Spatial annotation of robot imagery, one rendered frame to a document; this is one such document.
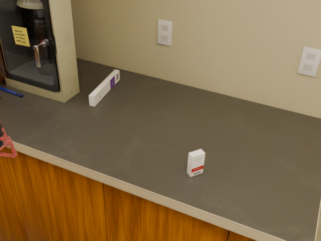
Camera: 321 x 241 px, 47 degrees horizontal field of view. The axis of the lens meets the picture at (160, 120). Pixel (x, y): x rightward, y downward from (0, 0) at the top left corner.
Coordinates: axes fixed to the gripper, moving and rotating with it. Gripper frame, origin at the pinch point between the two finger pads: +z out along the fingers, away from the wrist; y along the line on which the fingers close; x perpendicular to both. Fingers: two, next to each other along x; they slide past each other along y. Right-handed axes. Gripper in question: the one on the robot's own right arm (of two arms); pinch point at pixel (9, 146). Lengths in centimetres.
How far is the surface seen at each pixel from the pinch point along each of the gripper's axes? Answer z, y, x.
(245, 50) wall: 40, 0, -91
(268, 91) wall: 57, -11, -89
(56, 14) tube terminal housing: -8, 33, -40
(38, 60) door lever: 1.8, 33.3, -24.5
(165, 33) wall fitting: 30, 31, -75
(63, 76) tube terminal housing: 14.1, 33.2, -27.7
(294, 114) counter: 62, -25, -88
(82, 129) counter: 23.3, 11.2, -19.4
